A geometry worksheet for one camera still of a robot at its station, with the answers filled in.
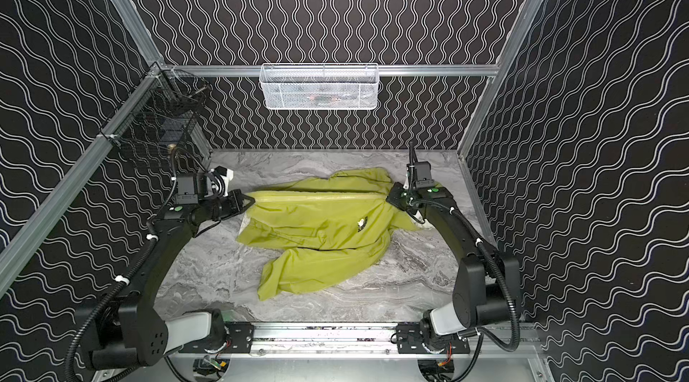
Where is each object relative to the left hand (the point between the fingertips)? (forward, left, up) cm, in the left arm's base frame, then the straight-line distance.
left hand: (260, 199), depth 81 cm
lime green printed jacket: (-3, -17, -16) cm, 23 cm away
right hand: (+7, -41, -6) cm, 42 cm away
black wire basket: (+32, +42, +10) cm, 54 cm away
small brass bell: (+11, +27, +11) cm, 31 cm away
